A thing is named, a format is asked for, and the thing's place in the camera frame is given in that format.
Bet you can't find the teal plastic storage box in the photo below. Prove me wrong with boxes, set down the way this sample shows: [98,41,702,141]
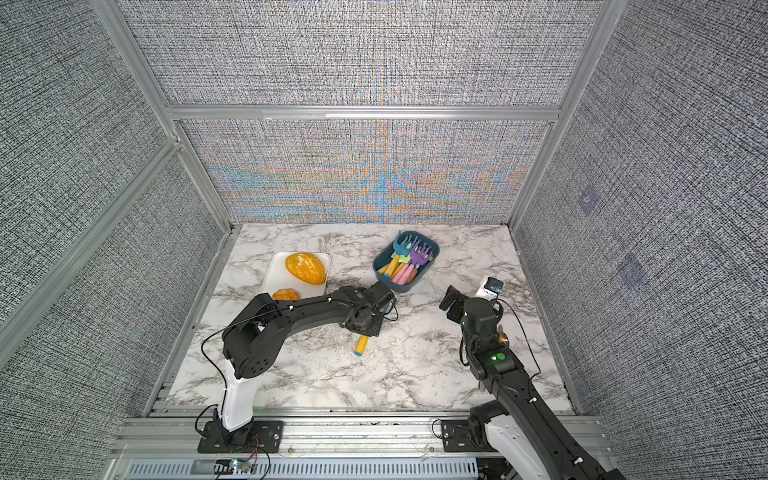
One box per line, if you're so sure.
[372,230,440,293]

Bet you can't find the aluminium front rail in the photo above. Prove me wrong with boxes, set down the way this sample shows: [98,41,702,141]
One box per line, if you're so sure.
[119,410,619,480]

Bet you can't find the white rectangular tray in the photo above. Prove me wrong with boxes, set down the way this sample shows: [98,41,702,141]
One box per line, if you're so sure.
[261,252,331,300]

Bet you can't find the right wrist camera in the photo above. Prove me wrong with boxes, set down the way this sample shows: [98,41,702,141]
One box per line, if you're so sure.
[475,276,504,301]

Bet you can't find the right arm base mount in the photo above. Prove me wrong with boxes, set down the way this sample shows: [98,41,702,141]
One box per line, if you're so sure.
[439,417,495,453]

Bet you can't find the sesame oval bread roll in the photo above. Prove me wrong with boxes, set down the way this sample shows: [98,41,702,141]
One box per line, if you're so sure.
[285,252,327,285]

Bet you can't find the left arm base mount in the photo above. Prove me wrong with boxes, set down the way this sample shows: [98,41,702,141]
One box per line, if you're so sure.
[197,419,285,454]

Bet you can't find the glazed ring bread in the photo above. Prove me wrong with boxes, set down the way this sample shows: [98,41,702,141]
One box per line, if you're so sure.
[271,289,302,301]

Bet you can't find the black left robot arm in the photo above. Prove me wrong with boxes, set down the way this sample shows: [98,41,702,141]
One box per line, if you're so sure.
[218,282,396,433]

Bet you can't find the purple rake pink handle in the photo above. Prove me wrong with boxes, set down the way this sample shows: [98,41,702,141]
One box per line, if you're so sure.
[398,247,431,285]
[395,245,432,285]

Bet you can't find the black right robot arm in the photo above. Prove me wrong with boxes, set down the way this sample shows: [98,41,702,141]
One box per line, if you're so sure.
[439,286,624,479]

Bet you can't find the blue rake yellow handle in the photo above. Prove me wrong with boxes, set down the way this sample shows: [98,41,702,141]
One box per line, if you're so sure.
[354,335,369,357]
[382,235,419,278]

